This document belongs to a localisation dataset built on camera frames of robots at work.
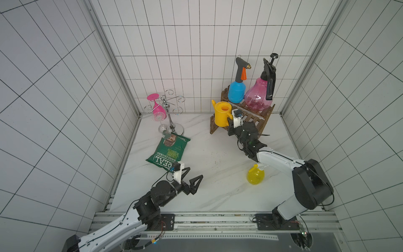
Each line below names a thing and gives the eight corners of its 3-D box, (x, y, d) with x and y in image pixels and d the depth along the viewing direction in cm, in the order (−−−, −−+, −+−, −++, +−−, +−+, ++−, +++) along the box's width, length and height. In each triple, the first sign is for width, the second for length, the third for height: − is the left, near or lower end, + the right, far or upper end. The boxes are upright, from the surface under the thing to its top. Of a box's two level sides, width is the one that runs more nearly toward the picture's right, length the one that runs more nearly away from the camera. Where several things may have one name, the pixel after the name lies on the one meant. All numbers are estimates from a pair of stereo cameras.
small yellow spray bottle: (246, 183, 86) (254, 171, 73) (246, 176, 89) (254, 163, 76) (260, 186, 85) (271, 174, 72) (260, 179, 88) (270, 166, 75)
